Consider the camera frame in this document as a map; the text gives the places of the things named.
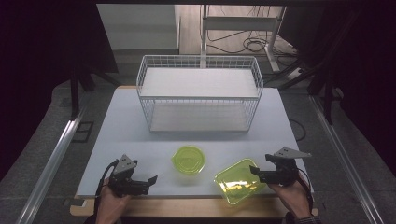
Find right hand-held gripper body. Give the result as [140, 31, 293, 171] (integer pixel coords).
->
[264, 147, 312, 188]

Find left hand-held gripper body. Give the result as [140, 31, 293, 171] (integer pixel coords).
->
[106, 153, 148, 199]

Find square clear container green lid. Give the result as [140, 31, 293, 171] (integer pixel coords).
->
[213, 158, 268, 206]

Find person's left hand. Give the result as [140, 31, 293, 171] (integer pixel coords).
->
[94, 177, 134, 224]

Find person's right hand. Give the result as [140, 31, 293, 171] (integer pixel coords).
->
[268, 179, 313, 219]

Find round clear container green lid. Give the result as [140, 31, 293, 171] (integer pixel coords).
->
[170, 145, 207, 185]

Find black floor plate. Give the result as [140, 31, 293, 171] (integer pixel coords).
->
[71, 120, 95, 144]

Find black stand legs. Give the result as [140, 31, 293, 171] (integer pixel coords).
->
[68, 63, 123, 121]
[263, 57, 345, 126]

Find dark curtain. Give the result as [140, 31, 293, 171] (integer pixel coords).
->
[0, 0, 120, 182]
[278, 0, 396, 169]

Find white cabinet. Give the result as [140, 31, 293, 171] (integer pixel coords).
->
[95, 3, 181, 52]

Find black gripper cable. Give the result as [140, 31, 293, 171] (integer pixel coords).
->
[92, 160, 120, 217]
[296, 167, 315, 217]

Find thin black floor cable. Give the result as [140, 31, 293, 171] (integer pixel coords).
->
[289, 119, 308, 143]

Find aluminium floor rail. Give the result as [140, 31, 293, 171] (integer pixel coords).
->
[308, 93, 387, 224]
[14, 101, 92, 224]

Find white wire shelf rack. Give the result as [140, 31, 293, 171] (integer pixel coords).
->
[135, 54, 264, 134]

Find black floor cables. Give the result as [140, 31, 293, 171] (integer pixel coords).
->
[206, 5, 298, 56]

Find white desk frame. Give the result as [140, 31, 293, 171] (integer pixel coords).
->
[200, 4, 288, 73]

